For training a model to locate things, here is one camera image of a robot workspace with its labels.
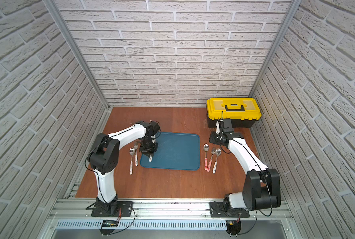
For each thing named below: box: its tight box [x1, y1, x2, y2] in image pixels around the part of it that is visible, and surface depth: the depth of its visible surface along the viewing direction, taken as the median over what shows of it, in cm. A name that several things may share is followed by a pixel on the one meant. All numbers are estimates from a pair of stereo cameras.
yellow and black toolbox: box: [206, 97, 262, 128], surface depth 99 cm
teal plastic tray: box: [140, 131, 201, 171], surface depth 93 cm
